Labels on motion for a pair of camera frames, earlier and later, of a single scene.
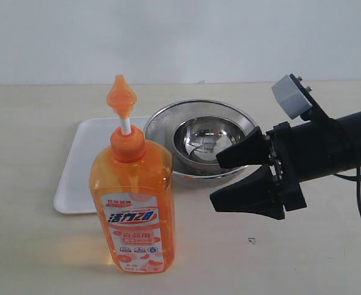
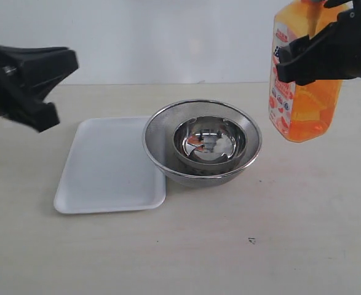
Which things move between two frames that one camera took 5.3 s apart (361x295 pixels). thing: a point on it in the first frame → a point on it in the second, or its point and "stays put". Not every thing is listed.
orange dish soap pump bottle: (133, 184) → (308, 111)
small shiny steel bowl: (200, 139) stays put
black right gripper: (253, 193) → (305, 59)
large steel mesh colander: (197, 131) stays put
